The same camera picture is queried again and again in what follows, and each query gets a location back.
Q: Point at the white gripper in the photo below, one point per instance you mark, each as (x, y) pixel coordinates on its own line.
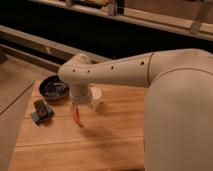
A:
(80, 94)

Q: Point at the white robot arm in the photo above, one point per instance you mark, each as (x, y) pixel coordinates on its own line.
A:
(178, 107)

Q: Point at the dark ceramic bowl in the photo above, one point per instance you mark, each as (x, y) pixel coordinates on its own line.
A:
(52, 88)

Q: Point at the red chili pepper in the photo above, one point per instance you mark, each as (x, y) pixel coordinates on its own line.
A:
(76, 117)

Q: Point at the small dark box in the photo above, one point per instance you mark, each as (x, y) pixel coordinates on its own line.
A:
(40, 108)

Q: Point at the wooden cutting board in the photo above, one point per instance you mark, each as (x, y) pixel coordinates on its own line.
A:
(109, 137)

